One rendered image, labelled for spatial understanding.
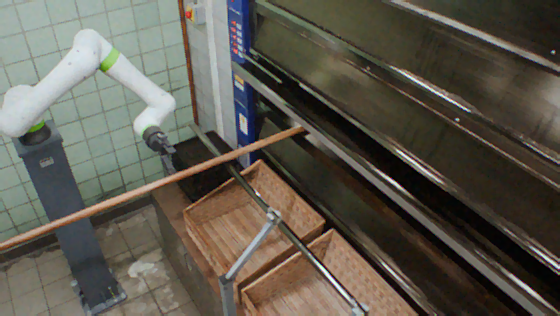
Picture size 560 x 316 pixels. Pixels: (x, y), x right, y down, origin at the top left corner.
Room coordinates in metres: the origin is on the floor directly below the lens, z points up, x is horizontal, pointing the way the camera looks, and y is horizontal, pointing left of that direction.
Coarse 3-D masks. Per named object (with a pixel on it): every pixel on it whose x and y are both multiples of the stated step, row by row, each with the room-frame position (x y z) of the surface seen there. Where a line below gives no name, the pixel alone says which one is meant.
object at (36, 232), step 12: (288, 132) 1.65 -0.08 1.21; (252, 144) 1.57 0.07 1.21; (264, 144) 1.58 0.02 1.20; (228, 156) 1.50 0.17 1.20; (192, 168) 1.42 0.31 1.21; (204, 168) 1.44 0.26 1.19; (168, 180) 1.36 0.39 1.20; (132, 192) 1.29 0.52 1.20; (144, 192) 1.30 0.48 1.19; (108, 204) 1.23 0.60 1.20; (72, 216) 1.17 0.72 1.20; (84, 216) 1.18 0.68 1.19; (36, 228) 1.11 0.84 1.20; (48, 228) 1.12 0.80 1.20; (12, 240) 1.05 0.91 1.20; (24, 240) 1.07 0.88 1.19
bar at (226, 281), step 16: (192, 128) 1.77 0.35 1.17; (208, 144) 1.63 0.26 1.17; (240, 176) 1.40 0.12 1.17; (256, 192) 1.31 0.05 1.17; (272, 224) 1.17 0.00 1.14; (256, 240) 1.15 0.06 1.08; (304, 256) 1.00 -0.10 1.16; (320, 272) 0.93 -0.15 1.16; (224, 288) 1.05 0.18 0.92; (336, 288) 0.86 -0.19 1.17; (224, 304) 1.06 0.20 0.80; (352, 304) 0.80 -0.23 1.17
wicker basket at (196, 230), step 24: (264, 168) 1.87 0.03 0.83; (216, 192) 1.77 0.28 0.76; (240, 192) 1.84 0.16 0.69; (264, 192) 1.82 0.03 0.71; (288, 192) 1.68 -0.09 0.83; (192, 216) 1.70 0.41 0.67; (216, 216) 1.77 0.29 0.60; (240, 216) 1.77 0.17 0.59; (264, 216) 1.76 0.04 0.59; (288, 216) 1.63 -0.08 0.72; (312, 216) 1.52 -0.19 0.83; (216, 240) 1.60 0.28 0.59; (240, 240) 1.60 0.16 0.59; (264, 240) 1.59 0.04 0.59; (288, 240) 1.58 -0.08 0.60; (312, 240) 1.43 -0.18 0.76; (216, 264) 1.39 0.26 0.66; (264, 264) 1.29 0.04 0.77; (240, 288) 1.22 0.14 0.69
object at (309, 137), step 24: (288, 120) 1.79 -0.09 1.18; (312, 144) 1.60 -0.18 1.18; (336, 168) 1.46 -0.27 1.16; (384, 192) 1.28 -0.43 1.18; (408, 216) 1.15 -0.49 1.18; (432, 240) 1.03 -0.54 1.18; (456, 264) 0.92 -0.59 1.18; (480, 288) 0.83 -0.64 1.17; (504, 312) 0.75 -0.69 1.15; (528, 312) 0.73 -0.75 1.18
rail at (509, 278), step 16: (240, 64) 1.85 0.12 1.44; (256, 80) 1.71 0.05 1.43; (304, 112) 1.44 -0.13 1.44; (320, 128) 1.34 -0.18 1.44; (336, 144) 1.25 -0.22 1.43; (384, 176) 1.07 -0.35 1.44; (400, 192) 0.99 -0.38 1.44; (416, 208) 0.93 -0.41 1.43; (448, 224) 0.86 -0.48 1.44; (464, 240) 0.79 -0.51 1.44; (480, 256) 0.74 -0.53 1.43; (496, 272) 0.69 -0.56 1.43; (528, 288) 0.63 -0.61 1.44; (544, 304) 0.58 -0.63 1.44
